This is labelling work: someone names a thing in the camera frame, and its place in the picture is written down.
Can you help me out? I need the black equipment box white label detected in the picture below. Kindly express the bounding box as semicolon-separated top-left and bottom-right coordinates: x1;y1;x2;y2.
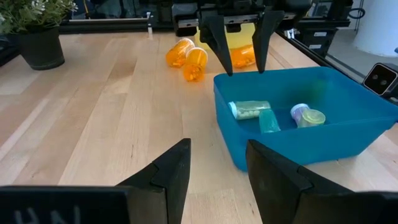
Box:
294;27;336;58

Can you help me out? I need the blue plastic bin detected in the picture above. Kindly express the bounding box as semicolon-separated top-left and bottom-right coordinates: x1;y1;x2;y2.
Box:
213;66;398;172

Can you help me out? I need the clear teal pill bottle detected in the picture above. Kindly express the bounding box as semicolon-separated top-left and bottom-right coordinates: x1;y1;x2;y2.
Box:
259;108;281;134

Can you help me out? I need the orange pill bottle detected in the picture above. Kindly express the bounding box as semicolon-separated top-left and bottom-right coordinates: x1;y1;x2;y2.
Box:
165;37;196;68
229;44;257;69
183;47;209;83

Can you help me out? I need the green potted plant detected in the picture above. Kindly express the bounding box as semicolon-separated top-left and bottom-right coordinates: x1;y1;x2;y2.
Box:
0;0;78;35

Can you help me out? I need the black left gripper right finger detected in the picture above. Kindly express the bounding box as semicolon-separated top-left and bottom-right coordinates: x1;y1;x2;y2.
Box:
245;139;354;224

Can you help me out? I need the yellow plastic bin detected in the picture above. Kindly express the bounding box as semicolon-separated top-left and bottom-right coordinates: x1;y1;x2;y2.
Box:
194;23;257;51

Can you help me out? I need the black plant pot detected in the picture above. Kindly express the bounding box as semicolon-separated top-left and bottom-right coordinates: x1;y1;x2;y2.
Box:
17;26;65;71

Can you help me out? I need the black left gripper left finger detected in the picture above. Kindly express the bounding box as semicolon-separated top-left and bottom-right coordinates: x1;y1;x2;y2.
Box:
116;138;192;224

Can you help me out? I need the clear yellow pill bottle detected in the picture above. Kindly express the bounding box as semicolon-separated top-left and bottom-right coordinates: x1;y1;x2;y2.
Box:
297;108;326;129

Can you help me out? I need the clear purple pill bottle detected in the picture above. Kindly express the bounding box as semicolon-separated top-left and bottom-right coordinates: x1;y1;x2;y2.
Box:
290;103;310;126

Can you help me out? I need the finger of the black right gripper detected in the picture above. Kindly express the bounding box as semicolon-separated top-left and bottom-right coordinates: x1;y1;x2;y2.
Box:
251;11;285;74
198;15;234;77

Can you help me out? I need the clear green pill bottle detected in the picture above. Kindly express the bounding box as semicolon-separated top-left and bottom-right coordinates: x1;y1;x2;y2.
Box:
228;100;272;121

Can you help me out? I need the black white-edged camera box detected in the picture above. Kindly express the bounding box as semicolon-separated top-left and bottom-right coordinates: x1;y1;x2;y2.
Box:
363;62;398;96

